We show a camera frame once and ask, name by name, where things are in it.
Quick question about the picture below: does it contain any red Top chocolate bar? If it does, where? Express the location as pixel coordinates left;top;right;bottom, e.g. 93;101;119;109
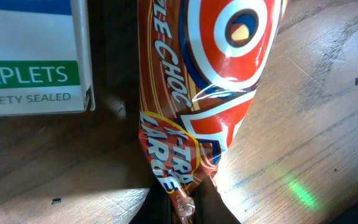
137;0;285;223

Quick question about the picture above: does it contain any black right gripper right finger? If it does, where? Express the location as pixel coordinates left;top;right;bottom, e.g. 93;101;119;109
194;177;240;224

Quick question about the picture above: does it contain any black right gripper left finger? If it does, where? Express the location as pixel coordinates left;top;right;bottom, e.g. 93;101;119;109
129;183;173;224

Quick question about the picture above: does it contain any white Panadol medicine box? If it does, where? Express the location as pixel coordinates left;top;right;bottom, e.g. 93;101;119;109
0;0;96;116

